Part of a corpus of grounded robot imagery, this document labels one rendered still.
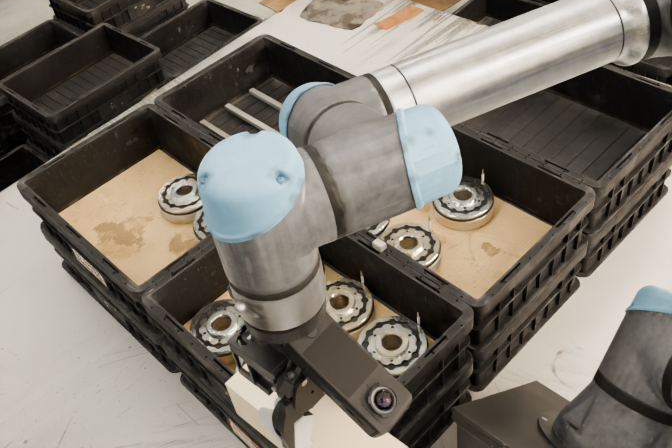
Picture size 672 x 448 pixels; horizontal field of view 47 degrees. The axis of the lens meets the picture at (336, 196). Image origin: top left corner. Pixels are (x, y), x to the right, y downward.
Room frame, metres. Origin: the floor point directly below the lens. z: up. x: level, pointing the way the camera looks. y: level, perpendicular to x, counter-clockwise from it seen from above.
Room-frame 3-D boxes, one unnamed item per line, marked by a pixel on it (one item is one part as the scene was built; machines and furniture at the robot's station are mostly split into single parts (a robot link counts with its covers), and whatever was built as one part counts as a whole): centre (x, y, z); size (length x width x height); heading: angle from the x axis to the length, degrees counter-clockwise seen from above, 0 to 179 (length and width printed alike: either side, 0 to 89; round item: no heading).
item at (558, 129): (1.06, -0.40, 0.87); 0.40 x 0.30 x 0.11; 38
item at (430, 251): (0.83, -0.10, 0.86); 0.10 x 0.10 x 0.01
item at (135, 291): (1.00, 0.32, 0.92); 0.40 x 0.30 x 0.02; 38
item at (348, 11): (1.89, -0.09, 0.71); 0.22 x 0.19 x 0.01; 42
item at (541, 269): (0.88, -0.16, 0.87); 0.40 x 0.30 x 0.11; 38
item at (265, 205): (0.41, 0.05, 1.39); 0.09 x 0.08 x 0.11; 107
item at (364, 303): (0.74, 0.02, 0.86); 0.10 x 0.10 x 0.01
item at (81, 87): (1.99, 0.69, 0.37); 0.40 x 0.30 x 0.45; 132
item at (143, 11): (2.55, 0.65, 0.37); 0.40 x 0.30 x 0.45; 132
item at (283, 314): (0.41, 0.06, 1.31); 0.08 x 0.08 x 0.05
